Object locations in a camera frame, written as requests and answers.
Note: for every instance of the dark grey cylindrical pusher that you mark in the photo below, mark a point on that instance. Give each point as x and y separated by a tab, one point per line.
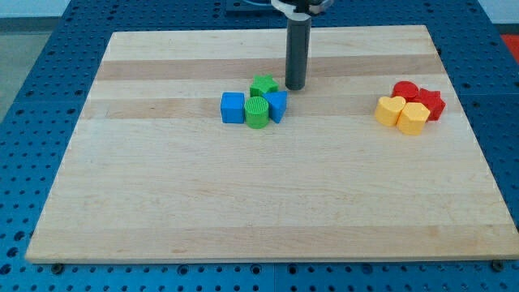
297	46

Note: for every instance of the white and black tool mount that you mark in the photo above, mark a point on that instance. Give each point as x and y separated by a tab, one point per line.
301	7

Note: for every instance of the green star block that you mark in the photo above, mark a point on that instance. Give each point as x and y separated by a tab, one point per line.
262	84

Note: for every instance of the blue triangle block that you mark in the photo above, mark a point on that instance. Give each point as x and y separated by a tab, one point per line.
277	103

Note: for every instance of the red star block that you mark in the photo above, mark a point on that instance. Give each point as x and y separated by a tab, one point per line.
433	101

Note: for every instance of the green cylinder block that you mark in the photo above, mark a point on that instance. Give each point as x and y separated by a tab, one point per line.
256	112

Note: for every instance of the blue cube block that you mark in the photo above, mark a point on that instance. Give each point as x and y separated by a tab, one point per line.
232	107

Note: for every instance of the yellow heart block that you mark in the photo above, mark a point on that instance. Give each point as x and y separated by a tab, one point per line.
388	110

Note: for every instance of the red cylinder block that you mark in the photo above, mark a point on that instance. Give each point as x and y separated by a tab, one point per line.
405	89

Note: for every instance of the yellow hexagon block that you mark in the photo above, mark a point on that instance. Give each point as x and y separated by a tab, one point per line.
413	118

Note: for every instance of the wooden board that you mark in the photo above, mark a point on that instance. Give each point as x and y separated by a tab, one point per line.
151	174

